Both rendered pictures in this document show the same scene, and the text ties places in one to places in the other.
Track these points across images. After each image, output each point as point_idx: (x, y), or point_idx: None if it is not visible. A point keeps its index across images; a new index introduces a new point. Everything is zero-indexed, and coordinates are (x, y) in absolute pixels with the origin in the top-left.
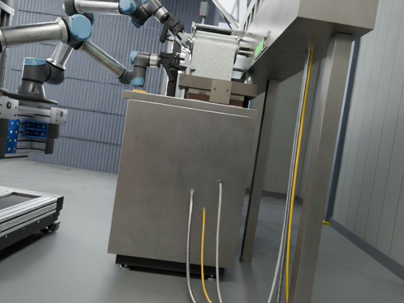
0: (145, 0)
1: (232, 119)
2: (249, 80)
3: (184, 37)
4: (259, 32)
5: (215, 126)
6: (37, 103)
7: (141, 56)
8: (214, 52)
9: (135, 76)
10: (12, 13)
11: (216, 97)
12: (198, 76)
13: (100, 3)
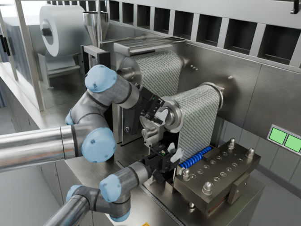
0: (103, 90)
1: (250, 206)
2: (252, 154)
3: (164, 115)
4: (277, 107)
5: (238, 223)
6: None
7: (127, 189)
8: (201, 119)
9: (122, 214)
10: None
11: (236, 197)
12: (223, 189)
13: (18, 161)
